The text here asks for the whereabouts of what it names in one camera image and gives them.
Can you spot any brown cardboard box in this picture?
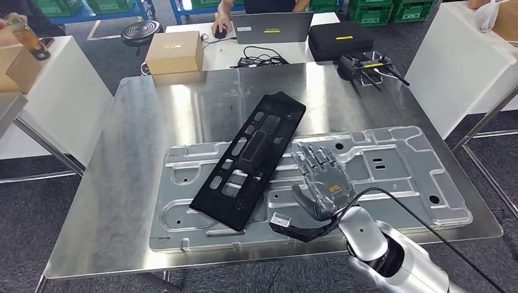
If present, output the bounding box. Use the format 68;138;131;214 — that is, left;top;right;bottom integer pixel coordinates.
491;0;518;43
145;31;205;76
0;45;43;95

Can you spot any person's hand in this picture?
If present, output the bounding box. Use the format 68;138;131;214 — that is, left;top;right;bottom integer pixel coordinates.
210;18;232;38

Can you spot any white plastic bag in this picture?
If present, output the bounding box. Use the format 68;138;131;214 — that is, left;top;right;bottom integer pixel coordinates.
474;0;503;33

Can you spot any black plastic plate part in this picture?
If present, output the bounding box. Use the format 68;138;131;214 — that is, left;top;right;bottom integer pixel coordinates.
189;90;307;232

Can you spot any blue steel shelf rack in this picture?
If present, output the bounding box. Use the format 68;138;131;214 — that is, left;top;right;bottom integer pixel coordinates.
44;0;156;25

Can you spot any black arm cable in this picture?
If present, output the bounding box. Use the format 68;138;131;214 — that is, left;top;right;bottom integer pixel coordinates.
329;186;506;293

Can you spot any pressed sheet metal panel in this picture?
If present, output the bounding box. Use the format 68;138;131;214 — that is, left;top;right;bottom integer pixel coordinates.
148;126;473;252

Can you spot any black round stool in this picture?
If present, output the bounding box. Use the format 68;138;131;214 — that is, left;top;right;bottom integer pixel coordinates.
120;20;165;76

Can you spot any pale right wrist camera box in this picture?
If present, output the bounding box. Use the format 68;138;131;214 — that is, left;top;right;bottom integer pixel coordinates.
269;213;291;228

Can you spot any grey laptop computer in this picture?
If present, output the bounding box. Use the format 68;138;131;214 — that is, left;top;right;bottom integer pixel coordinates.
230;11;315;45

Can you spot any black power adapter with cable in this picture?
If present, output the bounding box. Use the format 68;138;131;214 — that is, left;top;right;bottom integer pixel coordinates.
230;45;289;68

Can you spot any stainless steel workbench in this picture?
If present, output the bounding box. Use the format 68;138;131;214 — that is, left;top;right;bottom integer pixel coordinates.
34;60;505;293

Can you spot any amber drink bottle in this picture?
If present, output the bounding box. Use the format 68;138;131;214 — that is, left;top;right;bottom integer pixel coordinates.
4;16;51;62

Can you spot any black remote controller with antennas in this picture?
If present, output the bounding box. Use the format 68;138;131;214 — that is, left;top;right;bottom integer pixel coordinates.
338;50;410;90

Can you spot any white desk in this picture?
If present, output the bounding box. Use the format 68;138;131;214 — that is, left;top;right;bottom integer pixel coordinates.
165;12;341;71

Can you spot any green plastic crate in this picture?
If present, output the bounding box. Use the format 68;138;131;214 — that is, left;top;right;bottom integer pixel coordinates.
390;0;438;23
32;0;86;17
85;0;136;15
347;0;395;27
190;0;221;10

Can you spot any white box table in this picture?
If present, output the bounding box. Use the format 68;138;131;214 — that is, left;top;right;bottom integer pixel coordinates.
0;35;114;167
404;2;518;140

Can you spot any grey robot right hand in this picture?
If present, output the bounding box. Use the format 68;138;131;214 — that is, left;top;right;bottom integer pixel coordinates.
290;141;358;222

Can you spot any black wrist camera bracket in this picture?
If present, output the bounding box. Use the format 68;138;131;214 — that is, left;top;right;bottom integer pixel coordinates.
269;220;338;244

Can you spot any black zip case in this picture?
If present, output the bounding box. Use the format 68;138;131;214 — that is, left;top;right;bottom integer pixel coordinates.
308;21;375;62

